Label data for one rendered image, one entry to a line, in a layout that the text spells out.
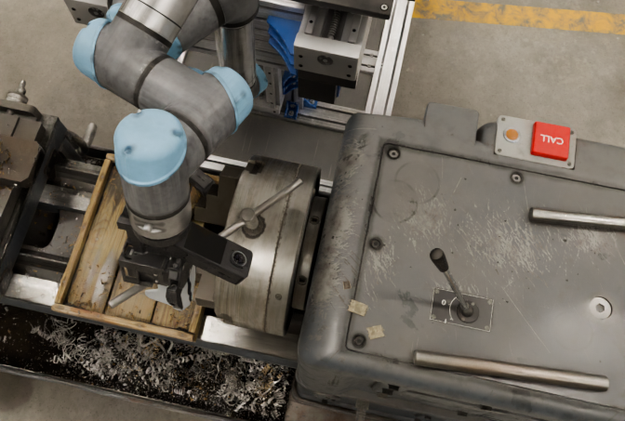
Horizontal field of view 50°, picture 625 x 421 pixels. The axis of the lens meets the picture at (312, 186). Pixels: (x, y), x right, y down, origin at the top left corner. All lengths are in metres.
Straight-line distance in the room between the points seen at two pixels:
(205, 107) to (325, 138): 1.53
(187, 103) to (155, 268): 0.22
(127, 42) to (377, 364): 0.57
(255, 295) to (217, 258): 0.26
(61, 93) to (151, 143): 2.06
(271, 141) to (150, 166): 1.59
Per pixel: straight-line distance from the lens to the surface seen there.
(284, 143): 2.28
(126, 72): 0.83
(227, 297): 1.14
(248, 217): 1.01
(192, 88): 0.80
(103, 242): 1.51
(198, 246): 0.86
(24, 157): 1.48
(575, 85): 2.84
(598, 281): 1.14
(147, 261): 0.88
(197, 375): 1.71
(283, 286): 1.10
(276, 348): 1.42
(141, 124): 0.73
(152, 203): 0.76
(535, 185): 1.16
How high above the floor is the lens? 2.27
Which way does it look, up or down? 68 degrees down
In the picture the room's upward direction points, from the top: 2 degrees clockwise
